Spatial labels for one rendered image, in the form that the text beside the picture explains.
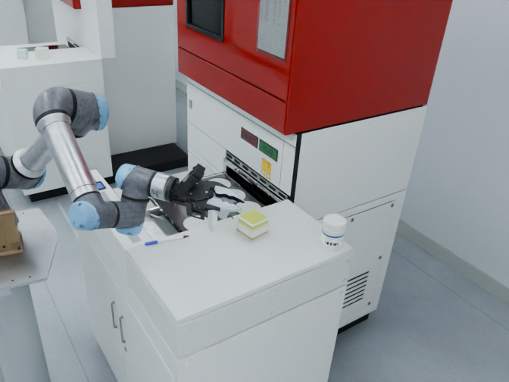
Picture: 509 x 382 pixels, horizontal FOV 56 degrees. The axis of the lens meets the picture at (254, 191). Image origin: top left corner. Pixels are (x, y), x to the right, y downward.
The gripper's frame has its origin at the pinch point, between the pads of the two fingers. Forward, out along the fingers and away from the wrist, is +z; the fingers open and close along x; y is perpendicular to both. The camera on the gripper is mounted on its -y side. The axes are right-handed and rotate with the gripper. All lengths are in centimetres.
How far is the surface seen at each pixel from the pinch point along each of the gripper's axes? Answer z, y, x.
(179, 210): -30, 40, -21
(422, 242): 85, 158, -136
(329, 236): 25.5, 20.5, -13.4
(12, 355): -76, 81, 35
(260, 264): 8.3, 22.4, 2.5
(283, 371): 23, 62, 15
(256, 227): 3.2, 20.9, -9.4
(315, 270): 24.3, 25.6, -3.1
